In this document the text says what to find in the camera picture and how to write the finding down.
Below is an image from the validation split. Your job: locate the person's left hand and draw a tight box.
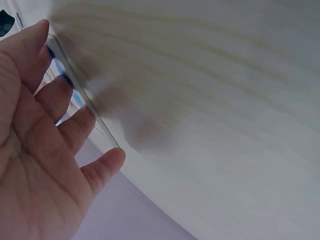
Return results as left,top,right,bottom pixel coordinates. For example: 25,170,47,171
0,18,127,240

